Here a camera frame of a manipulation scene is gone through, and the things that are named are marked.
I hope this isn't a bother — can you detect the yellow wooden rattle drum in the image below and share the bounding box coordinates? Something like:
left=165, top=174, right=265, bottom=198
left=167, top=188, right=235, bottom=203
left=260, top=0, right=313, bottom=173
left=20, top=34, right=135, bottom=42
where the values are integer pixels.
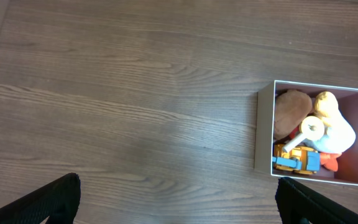
left=283, top=116, right=324, bottom=152

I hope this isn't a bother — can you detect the brown plush toy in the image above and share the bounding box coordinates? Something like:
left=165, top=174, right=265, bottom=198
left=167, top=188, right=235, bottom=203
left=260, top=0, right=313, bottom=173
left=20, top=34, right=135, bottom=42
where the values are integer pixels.
left=273, top=90, right=312, bottom=140

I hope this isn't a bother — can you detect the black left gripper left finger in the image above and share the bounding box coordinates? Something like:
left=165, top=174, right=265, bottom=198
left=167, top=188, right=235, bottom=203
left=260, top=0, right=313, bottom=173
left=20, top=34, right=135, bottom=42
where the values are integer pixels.
left=0, top=173, right=81, bottom=224

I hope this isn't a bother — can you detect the yellow grey toy truck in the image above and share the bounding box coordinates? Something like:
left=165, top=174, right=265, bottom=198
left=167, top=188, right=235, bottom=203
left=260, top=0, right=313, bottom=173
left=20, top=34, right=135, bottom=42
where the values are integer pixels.
left=272, top=144, right=320, bottom=175

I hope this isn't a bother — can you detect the white orange plush duck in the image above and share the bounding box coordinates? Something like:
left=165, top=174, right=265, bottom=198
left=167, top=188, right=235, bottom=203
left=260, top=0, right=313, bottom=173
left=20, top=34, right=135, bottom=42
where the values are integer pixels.
left=303, top=91, right=356, bottom=172

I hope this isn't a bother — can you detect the white box pink interior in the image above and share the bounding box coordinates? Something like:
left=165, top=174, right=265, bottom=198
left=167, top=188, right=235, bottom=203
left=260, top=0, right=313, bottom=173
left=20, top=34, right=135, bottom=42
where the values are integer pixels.
left=254, top=80, right=358, bottom=186

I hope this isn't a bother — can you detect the red silver face ball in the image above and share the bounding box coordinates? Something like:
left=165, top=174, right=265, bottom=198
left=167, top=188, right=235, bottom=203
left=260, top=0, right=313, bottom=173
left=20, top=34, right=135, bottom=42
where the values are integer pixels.
left=288, top=126, right=299, bottom=139

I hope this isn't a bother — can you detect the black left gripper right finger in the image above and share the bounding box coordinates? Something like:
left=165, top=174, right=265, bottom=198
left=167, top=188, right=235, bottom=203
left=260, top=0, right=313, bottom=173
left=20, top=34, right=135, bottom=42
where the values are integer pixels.
left=275, top=177, right=358, bottom=224

